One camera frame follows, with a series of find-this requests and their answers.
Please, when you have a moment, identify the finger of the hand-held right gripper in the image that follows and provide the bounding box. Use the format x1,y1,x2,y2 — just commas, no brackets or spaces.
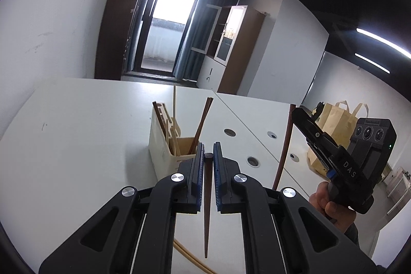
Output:
291,107,347,171
311,102,325,122

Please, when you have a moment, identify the bunch of wooden chopsticks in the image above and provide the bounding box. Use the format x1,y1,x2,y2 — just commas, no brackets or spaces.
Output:
152,85,214,155

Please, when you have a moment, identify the glass balcony door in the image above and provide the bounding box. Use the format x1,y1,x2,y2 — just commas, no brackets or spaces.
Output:
134,0,208,75

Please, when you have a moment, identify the ceiling light strip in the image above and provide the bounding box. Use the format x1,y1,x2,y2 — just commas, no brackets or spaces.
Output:
355,52,390,74
356,27,411,58

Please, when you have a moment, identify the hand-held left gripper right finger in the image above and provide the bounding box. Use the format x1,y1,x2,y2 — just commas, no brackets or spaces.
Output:
213,142,379,274

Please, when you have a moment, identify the person's right forearm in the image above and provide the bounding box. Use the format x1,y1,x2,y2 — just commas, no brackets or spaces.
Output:
343,223,362,250

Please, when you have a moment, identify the white furniture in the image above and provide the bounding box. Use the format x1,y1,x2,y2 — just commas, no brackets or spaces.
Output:
387,165,411,217

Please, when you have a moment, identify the light wooden chopstick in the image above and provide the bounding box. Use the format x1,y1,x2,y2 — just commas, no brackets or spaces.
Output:
173,240,219,274

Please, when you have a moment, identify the white low cabinet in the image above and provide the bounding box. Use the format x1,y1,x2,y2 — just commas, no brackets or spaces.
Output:
197,55,226,91

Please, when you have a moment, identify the straight dark brown chopstick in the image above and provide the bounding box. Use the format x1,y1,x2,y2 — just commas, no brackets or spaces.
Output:
204,153,214,258

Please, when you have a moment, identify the dark grey curtain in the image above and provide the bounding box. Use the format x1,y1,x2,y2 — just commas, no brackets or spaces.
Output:
173,0,242,84
123,1,142,73

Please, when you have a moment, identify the curved dark brown chopstick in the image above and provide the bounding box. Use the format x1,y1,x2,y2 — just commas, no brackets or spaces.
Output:
273,104,296,190

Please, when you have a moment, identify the dark brown wardrobe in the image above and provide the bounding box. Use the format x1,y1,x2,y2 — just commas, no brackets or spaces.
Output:
94,0,153,81

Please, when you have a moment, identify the person's right hand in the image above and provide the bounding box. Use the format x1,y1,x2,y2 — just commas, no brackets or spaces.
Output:
308,181,357,234

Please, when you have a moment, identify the white framed glass cabinet door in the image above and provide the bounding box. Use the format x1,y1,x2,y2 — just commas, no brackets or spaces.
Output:
192,3,223,54

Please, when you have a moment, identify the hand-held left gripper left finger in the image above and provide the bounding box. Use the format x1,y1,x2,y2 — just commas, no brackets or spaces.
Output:
39,142,206,274

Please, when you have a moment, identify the cream slotted utensil holder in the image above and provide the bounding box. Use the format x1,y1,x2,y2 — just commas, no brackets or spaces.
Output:
148,102,206,181

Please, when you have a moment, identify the beige paper bag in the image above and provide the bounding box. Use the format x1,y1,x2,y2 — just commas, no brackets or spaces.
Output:
307,100,370,179

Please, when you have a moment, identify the brown glass-front cabinet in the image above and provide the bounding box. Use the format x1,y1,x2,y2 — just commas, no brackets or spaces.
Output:
214,4,265,95

